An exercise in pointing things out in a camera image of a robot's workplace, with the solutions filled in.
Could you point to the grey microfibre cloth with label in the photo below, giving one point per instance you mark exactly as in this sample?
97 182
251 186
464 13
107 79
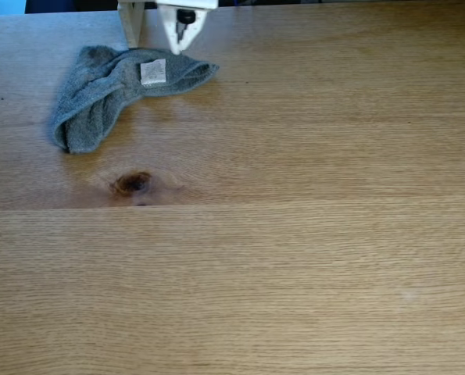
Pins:
111 90

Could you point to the dark background furniture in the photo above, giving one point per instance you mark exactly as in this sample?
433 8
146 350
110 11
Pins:
68 4

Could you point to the light blue background object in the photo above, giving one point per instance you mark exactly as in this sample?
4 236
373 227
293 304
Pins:
1 6

